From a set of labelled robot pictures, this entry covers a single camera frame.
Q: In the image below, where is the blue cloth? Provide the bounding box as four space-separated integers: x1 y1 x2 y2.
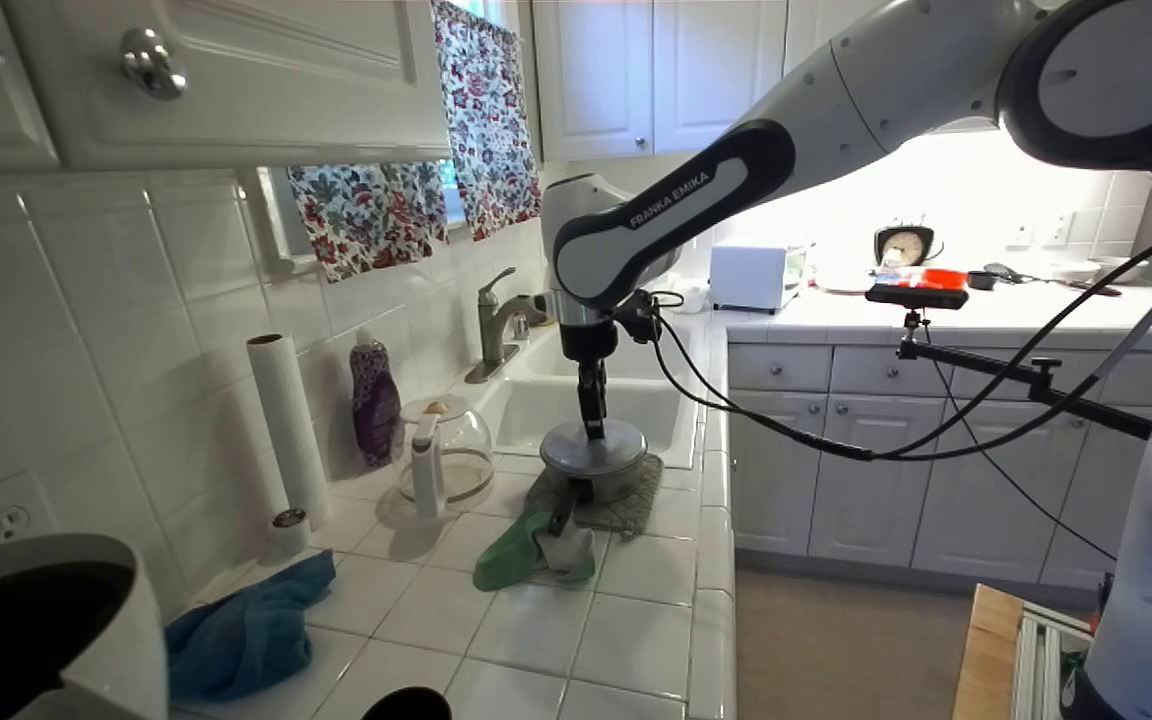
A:
159 549 341 708

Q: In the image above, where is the floral curtain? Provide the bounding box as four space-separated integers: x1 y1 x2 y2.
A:
282 0 546 286

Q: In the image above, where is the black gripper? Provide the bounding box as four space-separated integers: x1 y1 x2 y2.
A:
555 319 625 443

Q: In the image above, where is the white base cabinet with knobs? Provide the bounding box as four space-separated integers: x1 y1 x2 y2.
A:
723 337 1152 593

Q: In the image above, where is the black cup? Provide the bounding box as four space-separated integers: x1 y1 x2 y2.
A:
359 683 454 720

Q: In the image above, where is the steel cooking pot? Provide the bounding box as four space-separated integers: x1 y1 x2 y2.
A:
543 453 647 485

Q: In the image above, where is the green cloth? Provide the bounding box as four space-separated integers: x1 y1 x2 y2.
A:
469 507 601 594

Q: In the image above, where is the aluminium rail base frame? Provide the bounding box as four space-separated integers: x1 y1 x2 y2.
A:
1011 600 1095 720

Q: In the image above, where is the grey metal faucet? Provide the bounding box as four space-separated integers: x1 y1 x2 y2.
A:
458 262 555 389

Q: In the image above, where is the wooden table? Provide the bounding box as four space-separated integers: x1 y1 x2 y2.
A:
948 579 1026 720

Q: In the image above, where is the white paper towel roll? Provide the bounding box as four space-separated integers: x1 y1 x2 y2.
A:
242 329 334 530

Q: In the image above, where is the purple soap bottle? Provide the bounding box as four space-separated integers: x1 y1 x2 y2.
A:
347 329 406 471

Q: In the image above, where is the white corner wall cabinet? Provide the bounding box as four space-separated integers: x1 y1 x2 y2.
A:
528 0 902 169

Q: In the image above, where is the silver pot lid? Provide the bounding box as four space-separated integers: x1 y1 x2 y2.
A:
538 414 651 471

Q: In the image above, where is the small white cup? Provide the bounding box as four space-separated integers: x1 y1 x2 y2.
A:
264 502 314 564

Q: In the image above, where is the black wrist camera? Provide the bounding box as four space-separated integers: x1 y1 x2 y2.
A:
602 286 666 347

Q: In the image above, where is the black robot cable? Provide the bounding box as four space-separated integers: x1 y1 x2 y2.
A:
642 209 1152 469

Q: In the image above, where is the white sink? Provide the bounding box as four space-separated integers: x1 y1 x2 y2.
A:
470 373 698 471

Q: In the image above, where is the white toaster box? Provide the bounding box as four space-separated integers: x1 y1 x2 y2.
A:
703 239 809 319

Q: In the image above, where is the black camera orange top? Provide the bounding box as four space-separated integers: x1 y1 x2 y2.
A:
859 262 976 316

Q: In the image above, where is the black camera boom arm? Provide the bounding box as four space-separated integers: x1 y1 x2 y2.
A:
892 302 1152 443

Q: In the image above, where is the grey cloth mat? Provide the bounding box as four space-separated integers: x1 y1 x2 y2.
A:
520 453 666 544

